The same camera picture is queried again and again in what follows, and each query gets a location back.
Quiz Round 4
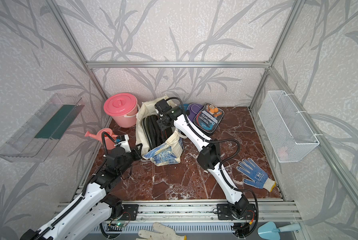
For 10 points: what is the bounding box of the black zipper paddle case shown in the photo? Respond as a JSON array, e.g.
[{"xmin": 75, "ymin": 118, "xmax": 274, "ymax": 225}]
[{"xmin": 149, "ymin": 115, "xmax": 165, "ymax": 149}]

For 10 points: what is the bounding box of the canvas tote bag starry print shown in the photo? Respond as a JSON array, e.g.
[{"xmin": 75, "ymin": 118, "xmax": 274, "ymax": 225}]
[{"xmin": 136, "ymin": 96, "xmax": 186, "ymax": 167}]

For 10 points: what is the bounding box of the clear paddle case teal paddle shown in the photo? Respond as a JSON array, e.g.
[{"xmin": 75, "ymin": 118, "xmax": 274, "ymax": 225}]
[{"xmin": 193, "ymin": 103, "xmax": 225, "ymax": 136}]

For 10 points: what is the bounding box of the blue paddle case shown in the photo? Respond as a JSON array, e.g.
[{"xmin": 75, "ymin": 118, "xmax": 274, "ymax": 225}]
[{"xmin": 183, "ymin": 104, "xmax": 189, "ymax": 112}]

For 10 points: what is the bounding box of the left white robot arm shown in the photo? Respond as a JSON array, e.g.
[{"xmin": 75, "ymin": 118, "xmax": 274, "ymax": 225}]
[{"xmin": 21, "ymin": 144, "xmax": 143, "ymax": 240}]

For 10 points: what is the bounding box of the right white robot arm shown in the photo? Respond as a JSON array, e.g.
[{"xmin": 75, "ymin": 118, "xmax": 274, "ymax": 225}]
[{"xmin": 155, "ymin": 97, "xmax": 249, "ymax": 220}]

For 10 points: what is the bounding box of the pink watering can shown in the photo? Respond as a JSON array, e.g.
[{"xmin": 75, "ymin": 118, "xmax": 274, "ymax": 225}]
[{"xmin": 85, "ymin": 128, "xmax": 117, "ymax": 150}]

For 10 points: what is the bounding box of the green paddle case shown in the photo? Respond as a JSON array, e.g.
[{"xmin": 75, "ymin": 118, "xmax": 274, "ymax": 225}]
[{"xmin": 142, "ymin": 117, "xmax": 154, "ymax": 152}]

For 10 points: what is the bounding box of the pink bucket with lid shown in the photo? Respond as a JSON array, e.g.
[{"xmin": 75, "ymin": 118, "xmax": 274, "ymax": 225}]
[{"xmin": 104, "ymin": 93, "xmax": 140, "ymax": 128}]

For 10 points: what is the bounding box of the white work glove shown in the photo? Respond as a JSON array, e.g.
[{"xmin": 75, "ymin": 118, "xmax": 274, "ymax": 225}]
[{"xmin": 137, "ymin": 222, "xmax": 187, "ymax": 240}]

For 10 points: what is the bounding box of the blue dotted work glove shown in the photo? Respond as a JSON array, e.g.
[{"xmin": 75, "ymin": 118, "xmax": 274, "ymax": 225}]
[{"xmin": 237, "ymin": 158, "xmax": 276, "ymax": 193}]

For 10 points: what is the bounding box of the light blue garden trowel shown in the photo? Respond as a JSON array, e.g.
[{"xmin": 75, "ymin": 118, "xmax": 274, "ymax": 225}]
[{"xmin": 258, "ymin": 222, "xmax": 301, "ymax": 240}]

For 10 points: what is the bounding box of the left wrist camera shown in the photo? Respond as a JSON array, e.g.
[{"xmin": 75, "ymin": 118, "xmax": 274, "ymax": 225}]
[{"xmin": 115, "ymin": 135, "xmax": 131, "ymax": 153}]

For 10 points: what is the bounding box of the clear plastic wall tray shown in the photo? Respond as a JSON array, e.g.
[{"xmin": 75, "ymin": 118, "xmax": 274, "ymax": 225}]
[{"xmin": 0, "ymin": 94, "xmax": 85, "ymax": 163}]

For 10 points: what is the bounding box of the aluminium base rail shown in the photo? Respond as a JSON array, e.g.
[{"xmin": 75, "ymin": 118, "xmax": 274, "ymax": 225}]
[{"xmin": 49, "ymin": 200, "xmax": 303, "ymax": 224}]

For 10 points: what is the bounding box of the white wire wall basket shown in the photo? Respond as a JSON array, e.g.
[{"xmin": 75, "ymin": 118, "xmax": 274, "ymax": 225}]
[{"xmin": 258, "ymin": 91, "xmax": 320, "ymax": 163}]

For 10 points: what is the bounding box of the aluminium cage frame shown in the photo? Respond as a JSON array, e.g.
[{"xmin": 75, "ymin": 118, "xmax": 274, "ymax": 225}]
[{"xmin": 46, "ymin": 1, "xmax": 358, "ymax": 208}]

